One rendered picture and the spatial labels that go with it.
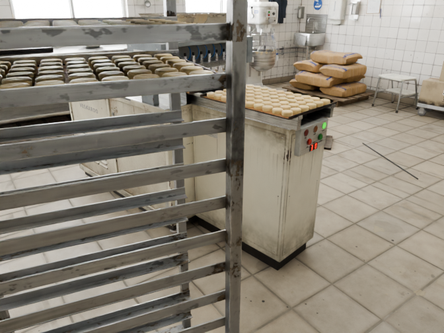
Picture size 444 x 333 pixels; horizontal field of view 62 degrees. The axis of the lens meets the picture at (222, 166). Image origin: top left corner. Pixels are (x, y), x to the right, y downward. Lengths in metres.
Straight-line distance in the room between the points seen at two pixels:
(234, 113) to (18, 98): 0.37
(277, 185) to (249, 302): 0.60
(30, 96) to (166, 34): 0.25
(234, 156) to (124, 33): 0.31
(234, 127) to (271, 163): 1.12
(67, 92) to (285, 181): 1.33
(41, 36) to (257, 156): 1.40
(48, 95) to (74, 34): 0.11
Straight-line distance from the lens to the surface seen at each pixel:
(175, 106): 1.17
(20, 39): 0.67
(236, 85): 0.72
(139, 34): 0.68
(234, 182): 0.78
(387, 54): 6.34
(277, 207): 1.93
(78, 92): 0.68
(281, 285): 2.09
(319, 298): 2.05
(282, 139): 1.77
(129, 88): 0.69
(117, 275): 1.39
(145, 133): 0.72
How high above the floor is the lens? 1.37
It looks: 24 degrees down
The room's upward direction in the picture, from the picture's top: straight up
